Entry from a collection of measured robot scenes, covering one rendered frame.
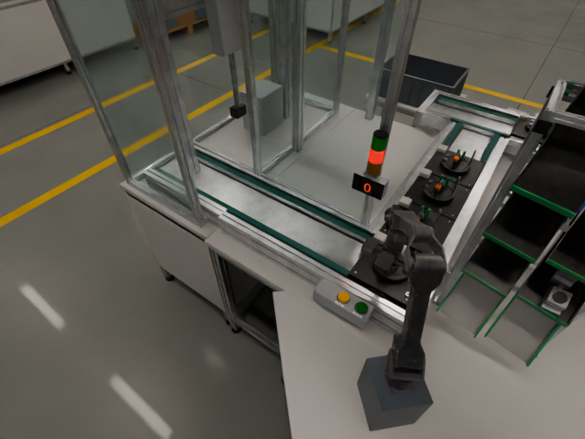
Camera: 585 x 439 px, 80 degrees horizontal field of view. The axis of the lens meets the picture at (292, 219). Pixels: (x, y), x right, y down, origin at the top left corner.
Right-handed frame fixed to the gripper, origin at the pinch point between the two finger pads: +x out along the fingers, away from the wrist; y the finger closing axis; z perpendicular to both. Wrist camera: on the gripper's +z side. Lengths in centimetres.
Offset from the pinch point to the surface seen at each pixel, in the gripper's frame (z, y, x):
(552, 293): -2.5, 41.1, -17.1
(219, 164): -21, -98, 13
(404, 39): -23, -19, -61
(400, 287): -3.2, 6.0, 11.7
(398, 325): 8.0, 11.2, 16.3
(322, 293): 14.4, -15.5, 12.9
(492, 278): -4.1, 28.2, -11.4
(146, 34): 13, -81, -60
